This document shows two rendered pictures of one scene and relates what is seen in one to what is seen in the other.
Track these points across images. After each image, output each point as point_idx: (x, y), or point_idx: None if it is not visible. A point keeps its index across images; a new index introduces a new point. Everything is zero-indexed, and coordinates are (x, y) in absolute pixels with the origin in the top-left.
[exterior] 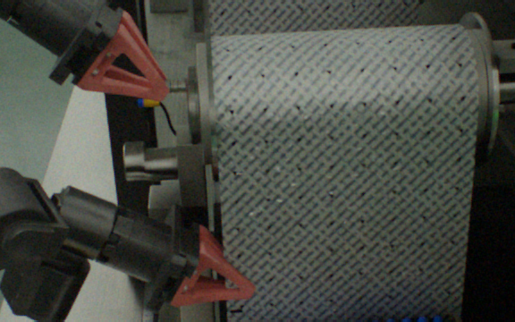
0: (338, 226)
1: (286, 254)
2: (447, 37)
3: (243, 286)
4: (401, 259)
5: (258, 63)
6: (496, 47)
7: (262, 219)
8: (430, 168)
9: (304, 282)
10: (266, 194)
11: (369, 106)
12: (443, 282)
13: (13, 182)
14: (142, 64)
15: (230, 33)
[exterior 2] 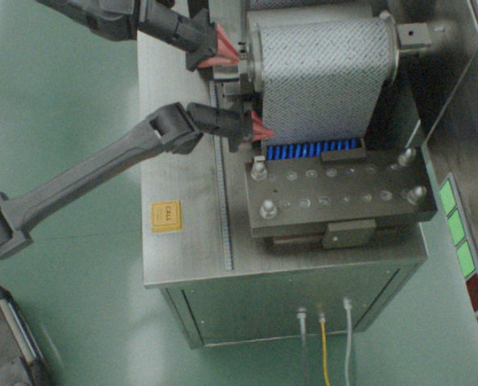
0: (314, 113)
1: (290, 123)
2: (377, 37)
3: (269, 134)
4: (340, 122)
5: (285, 57)
6: (401, 33)
7: (281, 113)
8: (359, 94)
9: (296, 130)
10: (284, 105)
11: (335, 75)
12: (358, 127)
13: (174, 116)
14: (228, 55)
15: None
